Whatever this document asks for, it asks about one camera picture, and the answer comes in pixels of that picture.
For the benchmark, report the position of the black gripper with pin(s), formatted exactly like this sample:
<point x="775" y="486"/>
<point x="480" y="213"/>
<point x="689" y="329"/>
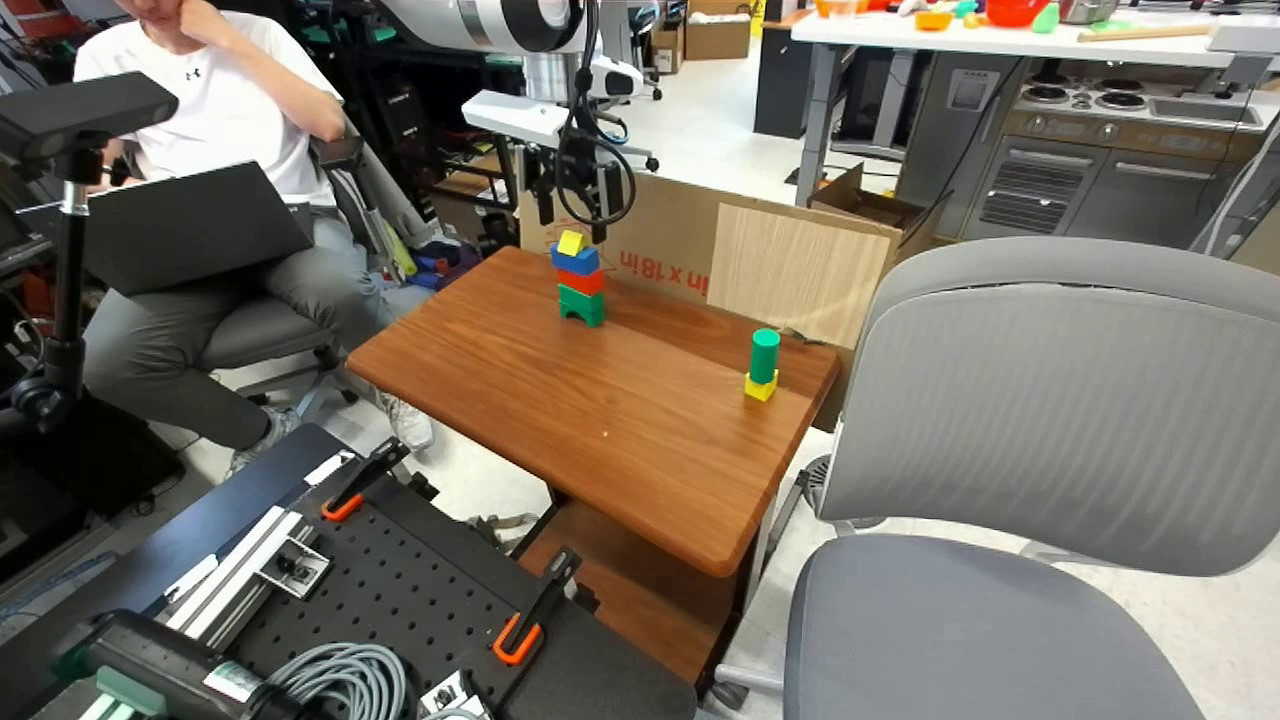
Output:
<point x="578" y="162"/>

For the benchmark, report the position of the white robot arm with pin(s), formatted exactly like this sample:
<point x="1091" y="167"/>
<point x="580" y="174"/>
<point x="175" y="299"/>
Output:
<point x="455" y="20"/>

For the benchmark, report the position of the blue rectangular block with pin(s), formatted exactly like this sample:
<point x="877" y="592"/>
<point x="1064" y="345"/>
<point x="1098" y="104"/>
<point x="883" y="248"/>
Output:
<point x="578" y="263"/>

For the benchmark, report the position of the red rectangular block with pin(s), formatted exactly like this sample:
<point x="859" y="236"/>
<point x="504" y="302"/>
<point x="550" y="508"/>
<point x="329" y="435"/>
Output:
<point x="580" y="280"/>

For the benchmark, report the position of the green arch block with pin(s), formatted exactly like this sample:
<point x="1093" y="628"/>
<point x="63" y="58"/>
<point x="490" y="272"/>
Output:
<point x="580" y="304"/>

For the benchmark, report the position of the green cylinder block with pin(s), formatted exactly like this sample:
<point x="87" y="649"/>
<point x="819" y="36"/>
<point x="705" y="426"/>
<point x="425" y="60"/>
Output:
<point x="766" y="354"/>

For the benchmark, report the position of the yellow cube block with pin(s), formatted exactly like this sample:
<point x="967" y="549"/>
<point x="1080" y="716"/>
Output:
<point x="761" y="390"/>

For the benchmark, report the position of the brown cardboard panel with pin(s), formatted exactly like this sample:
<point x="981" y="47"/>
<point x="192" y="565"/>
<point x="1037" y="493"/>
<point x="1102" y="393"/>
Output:
<point x="673" y="245"/>

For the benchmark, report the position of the small cardboard box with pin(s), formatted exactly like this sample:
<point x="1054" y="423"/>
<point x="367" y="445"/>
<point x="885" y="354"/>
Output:
<point x="716" y="36"/>

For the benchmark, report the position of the light plywood board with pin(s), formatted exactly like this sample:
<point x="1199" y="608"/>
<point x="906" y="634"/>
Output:
<point x="801" y="272"/>

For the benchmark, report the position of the grey swivel chair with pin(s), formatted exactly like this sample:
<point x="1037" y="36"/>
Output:
<point x="267" y="327"/>

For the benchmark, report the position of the person in white shirt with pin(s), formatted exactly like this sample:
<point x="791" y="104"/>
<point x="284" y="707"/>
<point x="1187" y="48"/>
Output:
<point x="202" y="120"/>

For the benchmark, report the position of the black laptop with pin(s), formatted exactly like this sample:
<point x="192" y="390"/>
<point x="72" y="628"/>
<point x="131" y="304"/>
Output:
<point x="184" y="226"/>

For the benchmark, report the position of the black perforated breadboard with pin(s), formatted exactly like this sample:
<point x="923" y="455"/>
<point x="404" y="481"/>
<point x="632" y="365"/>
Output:
<point x="385" y="586"/>

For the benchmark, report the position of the white table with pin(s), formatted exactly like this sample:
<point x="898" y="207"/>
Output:
<point x="1015" y="40"/>

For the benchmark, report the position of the grey office chair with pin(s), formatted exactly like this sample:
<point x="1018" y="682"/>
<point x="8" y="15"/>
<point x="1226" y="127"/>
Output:
<point x="1064" y="400"/>

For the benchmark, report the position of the grey metal cabinet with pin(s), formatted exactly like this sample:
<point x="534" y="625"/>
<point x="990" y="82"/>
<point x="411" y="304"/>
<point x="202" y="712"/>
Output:
<point x="1107" y="167"/>

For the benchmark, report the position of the silver aluminium rail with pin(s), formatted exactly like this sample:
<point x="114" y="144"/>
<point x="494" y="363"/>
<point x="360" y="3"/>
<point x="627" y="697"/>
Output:
<point x="244" y="565"/>

